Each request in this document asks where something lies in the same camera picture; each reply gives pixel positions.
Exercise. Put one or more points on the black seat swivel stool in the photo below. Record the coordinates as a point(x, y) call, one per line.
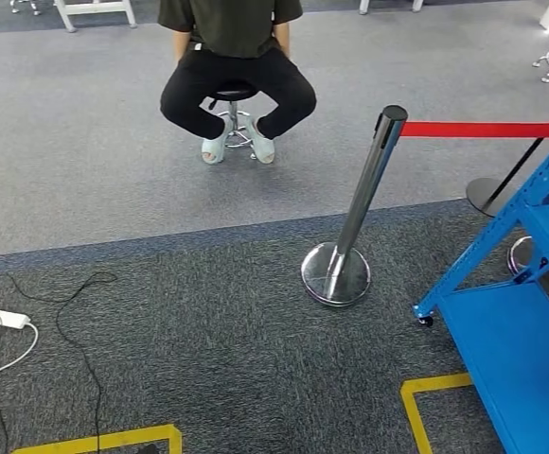
point(231, 94)

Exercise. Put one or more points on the blue metal shelf rack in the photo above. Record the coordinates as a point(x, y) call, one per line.
point(515, 363)

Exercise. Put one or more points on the black thin stanchion post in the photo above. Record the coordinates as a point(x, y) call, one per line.
point(484, 194)

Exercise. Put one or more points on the chrome stanchion post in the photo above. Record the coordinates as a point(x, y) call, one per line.
point(520, 263)
point(364, 188)

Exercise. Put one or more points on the white power strip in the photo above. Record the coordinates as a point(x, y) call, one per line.
point(0, 317)

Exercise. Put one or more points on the person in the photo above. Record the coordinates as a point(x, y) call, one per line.
point(231, 31)

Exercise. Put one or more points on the white desk frame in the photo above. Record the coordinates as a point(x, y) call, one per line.
point(95, 7)
point(364, 6)

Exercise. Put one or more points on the red barrier belt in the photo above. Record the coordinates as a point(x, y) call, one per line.
point(482, 130)

